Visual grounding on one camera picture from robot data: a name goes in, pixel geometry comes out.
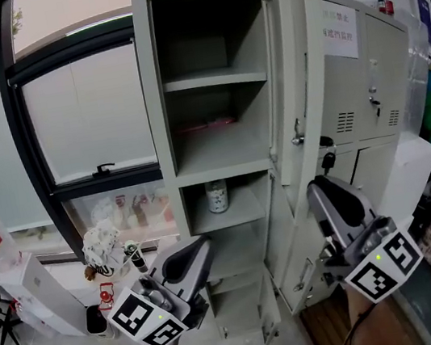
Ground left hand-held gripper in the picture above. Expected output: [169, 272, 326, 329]
[97, 237, 228, 345]

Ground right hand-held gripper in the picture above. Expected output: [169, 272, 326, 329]
[304, 162, 430, 312]

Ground person's right forearm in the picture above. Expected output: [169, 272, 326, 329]
[327, 278, 396, 345]

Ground black thermos bottle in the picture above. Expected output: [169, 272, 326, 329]
[121, 236, 151, 276]

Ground glass jar white contents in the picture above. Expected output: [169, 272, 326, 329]
[203, 179, 232, 215]

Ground white refrigerator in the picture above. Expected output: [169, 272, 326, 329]
[357, 131, 431, 232]

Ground clear water jug red cap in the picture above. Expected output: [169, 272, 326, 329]
[94, 280, 125, 339]
[13, 292, 60, 344]

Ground brown plush toy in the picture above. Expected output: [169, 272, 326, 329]
[82, 264, 98, 283]

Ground small white trash bin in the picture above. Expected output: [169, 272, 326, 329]
[82, 301, 119, 344]

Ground brown wooden slat platform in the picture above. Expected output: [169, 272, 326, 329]
[296, 281, 425, 345]

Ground flat pink item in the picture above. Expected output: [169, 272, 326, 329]
[173, 117, 236, 135]

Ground white water dispenser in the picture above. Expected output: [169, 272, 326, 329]
[0, 243, 90, 345]

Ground silver foil sheet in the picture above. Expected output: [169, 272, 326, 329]
[395, 0, 431, 142]

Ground white paper sign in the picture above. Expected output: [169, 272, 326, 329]
[314, 2, 364, 65]

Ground black window handle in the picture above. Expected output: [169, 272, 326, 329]
[90, 162, 118, 179]

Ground black window frame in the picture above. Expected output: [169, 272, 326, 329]
[0, 0, 188, 273]

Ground blue wall poster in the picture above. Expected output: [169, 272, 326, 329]
[415, 0, 431, 48]

